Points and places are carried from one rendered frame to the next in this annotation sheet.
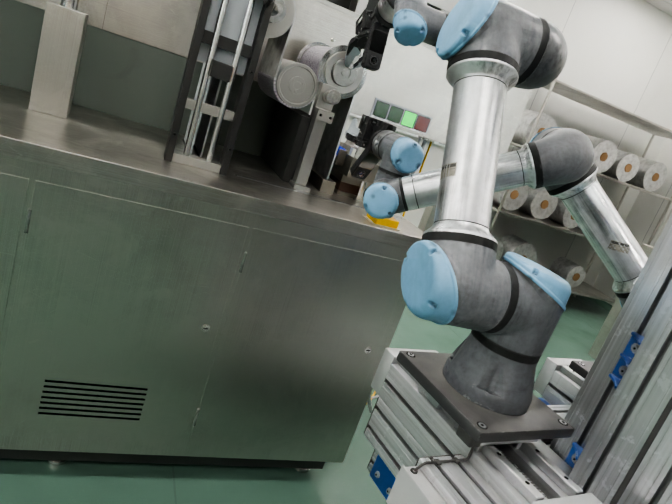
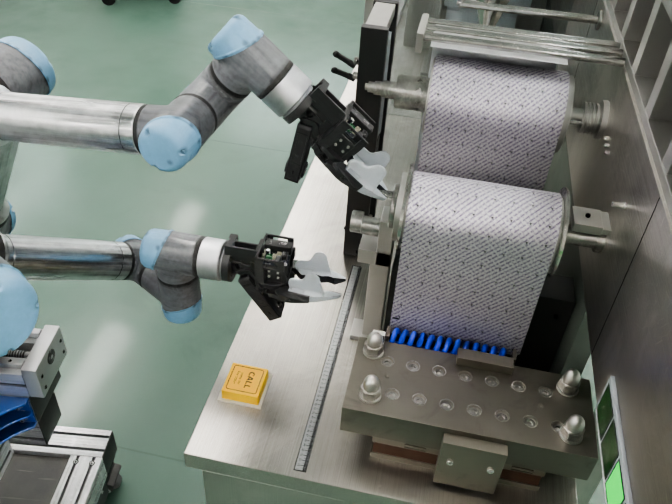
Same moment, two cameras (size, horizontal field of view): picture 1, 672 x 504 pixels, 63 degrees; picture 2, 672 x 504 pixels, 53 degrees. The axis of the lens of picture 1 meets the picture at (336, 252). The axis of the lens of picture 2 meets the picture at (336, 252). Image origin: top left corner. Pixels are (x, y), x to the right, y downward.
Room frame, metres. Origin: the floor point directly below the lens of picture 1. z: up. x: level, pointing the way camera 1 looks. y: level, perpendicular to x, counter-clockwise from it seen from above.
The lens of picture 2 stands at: (2.08, -0.68, 1.91)
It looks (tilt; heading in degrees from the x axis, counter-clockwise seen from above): 40 degrees down; 124
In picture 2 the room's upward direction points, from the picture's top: 4 degrees clockwise
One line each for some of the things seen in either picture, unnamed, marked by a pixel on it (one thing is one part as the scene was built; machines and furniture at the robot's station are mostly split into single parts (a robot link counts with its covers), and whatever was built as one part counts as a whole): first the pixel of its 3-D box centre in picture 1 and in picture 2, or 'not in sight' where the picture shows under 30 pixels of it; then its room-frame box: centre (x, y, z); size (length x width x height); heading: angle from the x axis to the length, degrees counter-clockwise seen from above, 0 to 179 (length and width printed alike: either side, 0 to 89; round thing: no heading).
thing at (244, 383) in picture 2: (382, 219); (245, 383); (1.50, -0.09, 0.91); 0.07 x 0.07 x 0.02; 25
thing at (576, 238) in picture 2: not in sight; (580, 236); (1.91, 0.28, 1.25); 0.07 x 0.04 x 0.04; 25
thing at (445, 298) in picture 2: (332, 118); (462, 304); (1.79, 0.15, 1.11); 0.23 x 0.01 x 0.18; 25
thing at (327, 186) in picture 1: (314, 175); not in sight; (1.78, 0.15, 0.92); 0.28 x 0.04 x 0.04; 25
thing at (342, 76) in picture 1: (344, 72); (397, 206); (1.64, 0.15, 1.25); 0.07 x 0.02 x 0.07; 115
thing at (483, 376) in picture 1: (496, 362); not in sight; (0.86, -0.32, 0.87); 0.15 x 0.15 x 0.10
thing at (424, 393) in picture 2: (350, 159); (466, 404); (1.87, 0.06, 1.00); 0.40 x 0.16 x 0.06; 25
